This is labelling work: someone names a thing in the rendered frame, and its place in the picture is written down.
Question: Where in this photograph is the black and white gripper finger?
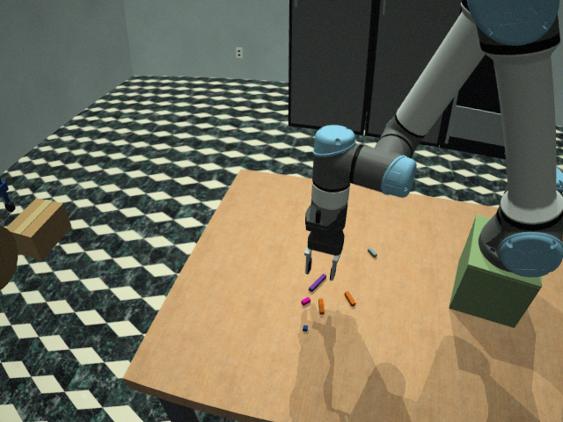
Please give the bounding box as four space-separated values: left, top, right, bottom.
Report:
304 247 312 274
330 255 340 281

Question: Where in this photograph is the purple rod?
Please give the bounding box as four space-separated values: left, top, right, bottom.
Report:
309 274 326 292

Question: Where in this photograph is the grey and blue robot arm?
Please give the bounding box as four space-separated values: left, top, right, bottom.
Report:
312 0 563 277

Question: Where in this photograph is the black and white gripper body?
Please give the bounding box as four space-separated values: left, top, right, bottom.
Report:
305 183 350 256

